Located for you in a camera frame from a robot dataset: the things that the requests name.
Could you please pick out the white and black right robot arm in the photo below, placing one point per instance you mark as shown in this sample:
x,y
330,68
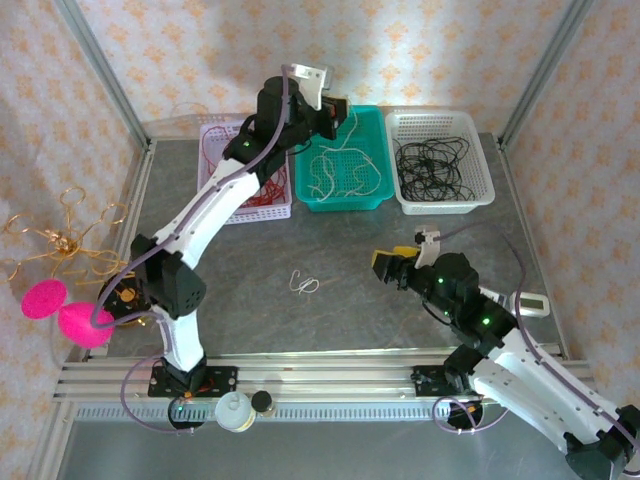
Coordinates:
x,y
540,380

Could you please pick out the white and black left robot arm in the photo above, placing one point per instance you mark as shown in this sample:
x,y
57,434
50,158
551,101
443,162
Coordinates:
x,y
215,205

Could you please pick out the lavender plastic basket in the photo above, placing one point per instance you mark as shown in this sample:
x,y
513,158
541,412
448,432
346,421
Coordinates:
x,y
215,125

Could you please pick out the small white digital timer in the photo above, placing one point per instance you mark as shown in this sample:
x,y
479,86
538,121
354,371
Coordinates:
x,y
530,303

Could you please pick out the teal plastic basket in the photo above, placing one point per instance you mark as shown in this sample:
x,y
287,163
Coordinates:
x,y
370,120

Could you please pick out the white plastic basket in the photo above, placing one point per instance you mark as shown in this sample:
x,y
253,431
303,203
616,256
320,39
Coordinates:
x,y
435,122

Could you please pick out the white round cap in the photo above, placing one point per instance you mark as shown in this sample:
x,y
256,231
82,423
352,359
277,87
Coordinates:
x,y
234,411

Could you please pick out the pink round pads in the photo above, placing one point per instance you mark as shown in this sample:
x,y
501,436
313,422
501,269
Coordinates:
x,y
82,325

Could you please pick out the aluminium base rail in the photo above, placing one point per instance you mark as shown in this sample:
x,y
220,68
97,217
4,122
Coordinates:
x,y
325,375

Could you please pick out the aluminium frame post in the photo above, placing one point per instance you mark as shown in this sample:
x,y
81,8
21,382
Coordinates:
x,y
110,80
540,75

